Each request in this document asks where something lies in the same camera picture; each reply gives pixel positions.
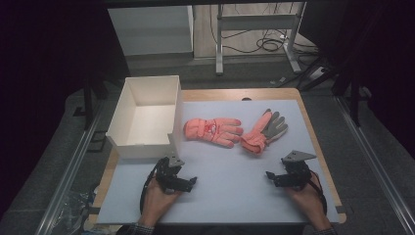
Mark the pink winter glove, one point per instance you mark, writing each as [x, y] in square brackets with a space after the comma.
[212, 130]
[261, 135]

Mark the clear plastic bag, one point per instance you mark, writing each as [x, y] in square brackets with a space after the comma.
[76, 212]

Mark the white metal desk frame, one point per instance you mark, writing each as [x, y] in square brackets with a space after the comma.
[254, 23]

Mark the person's right hand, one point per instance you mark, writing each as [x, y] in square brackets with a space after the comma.
[308, 204]

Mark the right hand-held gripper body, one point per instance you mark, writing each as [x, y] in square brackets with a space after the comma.
[297, 169]

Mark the pale blue table mat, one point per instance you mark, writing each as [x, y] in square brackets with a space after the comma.
[228, 182]

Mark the white box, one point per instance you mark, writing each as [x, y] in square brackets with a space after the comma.
[147, 120]

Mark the white power strip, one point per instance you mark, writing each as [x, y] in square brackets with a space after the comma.
[317, 73]

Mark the person's left hand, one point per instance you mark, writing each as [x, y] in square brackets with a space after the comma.
[156, 204]

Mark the white cabinet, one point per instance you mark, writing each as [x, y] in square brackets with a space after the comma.
[150, 31]

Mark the black metal stand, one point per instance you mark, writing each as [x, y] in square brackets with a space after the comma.
[88, 104]
[355, 104]

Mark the aluminium floor rail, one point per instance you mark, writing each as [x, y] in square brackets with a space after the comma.
[71, 169]
[375, 163]

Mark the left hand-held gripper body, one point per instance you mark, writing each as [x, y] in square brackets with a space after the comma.
[168, 174]

